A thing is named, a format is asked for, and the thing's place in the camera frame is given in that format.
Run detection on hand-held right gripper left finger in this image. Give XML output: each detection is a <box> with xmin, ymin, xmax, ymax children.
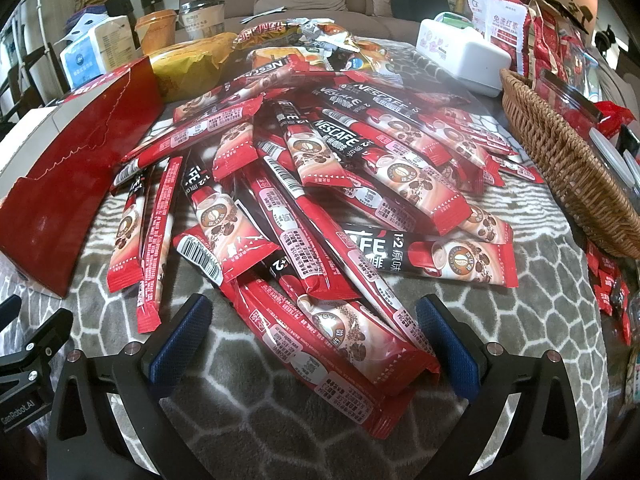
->
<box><xmin>47</xmin><ymin>292</ymin><xmax>213</xmax><ymax>480</ymax></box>

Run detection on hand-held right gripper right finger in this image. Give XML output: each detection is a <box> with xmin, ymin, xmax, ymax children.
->
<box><xmin>415</xmin><ymin>294</ymin><xmax>586</xmax><ymax>480</ymax></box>

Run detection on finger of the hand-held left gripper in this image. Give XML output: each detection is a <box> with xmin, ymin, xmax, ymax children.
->
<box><xmin>0</xmin><ymin>307</ymin><xmax>74</xmax><ymax>378</ymax></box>
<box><xmin>0</xmin><ymin>295</ymin><xmax>23</xmax><ymax>333</ymax></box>

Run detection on red cardboard box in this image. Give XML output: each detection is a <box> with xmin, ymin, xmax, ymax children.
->
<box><xmin>0</xmin><ymin>55</ymin><xmax>166</xmax><ymax>298</ymax></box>

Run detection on pile of red coffee sachets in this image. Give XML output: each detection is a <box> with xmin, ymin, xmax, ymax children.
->
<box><xmin>107</xmin><ymin>57</ymin><xmax>523</xmax><ymax>436</ymax></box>

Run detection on clear plastic container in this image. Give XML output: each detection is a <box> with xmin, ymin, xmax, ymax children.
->
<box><xmin>535</xmin><ymin>69</ymin><xmax>607</xmax><ymax>127</ymax></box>

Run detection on grey patterned blanket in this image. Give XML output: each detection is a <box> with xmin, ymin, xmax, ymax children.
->
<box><xmin>60</xmin><ymin>35</ymin><xmax>618</xmax><ymax>480</ymax></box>

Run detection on group of small red candies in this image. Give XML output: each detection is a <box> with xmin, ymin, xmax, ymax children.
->
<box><xmin>584</xmin><ymin>240</ymin><xmax>637</xmax><ymax>347</ymax></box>

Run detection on brown wicker basket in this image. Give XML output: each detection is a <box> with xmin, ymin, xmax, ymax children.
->
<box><xmin>500</xmin><ymin>67</ymin><xmax>640</xmax><ymax>261</ymax></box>

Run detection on white plastic tissue box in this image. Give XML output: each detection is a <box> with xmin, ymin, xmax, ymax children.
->
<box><xmin>416</xmin><ymin>10</ymin><xmax>513</xmax><ymax>98</ymax></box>

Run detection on blue and white tissue pack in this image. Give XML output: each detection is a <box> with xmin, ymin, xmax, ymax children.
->
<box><xmin>60</xmin><ymin>15</ymin><xmax>138</xmax><ymax>78</ymax></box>

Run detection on white metal rack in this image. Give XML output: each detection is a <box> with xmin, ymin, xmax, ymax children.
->
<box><xmin>17</xmin><ymin>0</ymin><xmax>68</xmax><ymax>98</ymax></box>

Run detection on yellow snack bag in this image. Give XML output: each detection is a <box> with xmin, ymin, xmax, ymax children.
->
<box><xmin>150</xmin><ymin>32</ymin><xmax>238</xmax><ymax>103</ymax></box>

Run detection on red snack bags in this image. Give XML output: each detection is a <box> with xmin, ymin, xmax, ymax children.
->
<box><xmin>522</xmin><ymin>0</ymin><xmax>588</xmax><ymax>88</ymax></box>

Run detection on white and red packet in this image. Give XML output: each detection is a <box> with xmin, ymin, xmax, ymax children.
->
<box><xmin>462</xmin><ymin>0</ymin><xmax>531</xmax><ymax>71</ymax></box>

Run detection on orange paper cup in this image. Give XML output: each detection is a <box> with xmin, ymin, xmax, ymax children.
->
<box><xmin>135</xmin><ymin>9</ymin><xmax>178</xmax><ymax>56</ymax></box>

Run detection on heap of assorted snack wrappers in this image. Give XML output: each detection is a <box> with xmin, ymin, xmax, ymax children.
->
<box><xmin>232</xmin><ymin>17</ymin><xmax>416</xmax><ymax>75</ymax></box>

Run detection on black cushion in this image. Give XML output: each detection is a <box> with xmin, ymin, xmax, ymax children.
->
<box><xmin>390</xmin><ymin>0</ymin><xmax>449</xmax><ymax>23</ymax></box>

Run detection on grey cup with black lid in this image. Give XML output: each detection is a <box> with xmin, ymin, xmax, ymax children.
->
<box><xmin>177</xmin><ymin>0</ymin><xmax>226</xmax><ymax>41</ymax></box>

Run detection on brown sofa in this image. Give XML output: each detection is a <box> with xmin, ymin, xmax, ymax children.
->
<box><xmin>177</xmin><ymin>0</ymin><xmax>473</xmax><ymax>42</ymax></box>

